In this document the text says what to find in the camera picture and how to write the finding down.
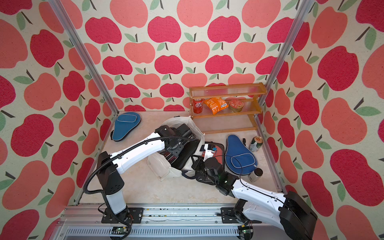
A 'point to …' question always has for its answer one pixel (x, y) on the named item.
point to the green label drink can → (256, 144)
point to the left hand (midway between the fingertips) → (175, 151)
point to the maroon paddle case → (169, 156)
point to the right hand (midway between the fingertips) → (191, 158)
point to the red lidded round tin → (236, 106)
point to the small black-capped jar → (255, 175)
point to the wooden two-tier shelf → (248, 93)
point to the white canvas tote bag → (159, 162)
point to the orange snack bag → (216, 104)
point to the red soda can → (198, 105)
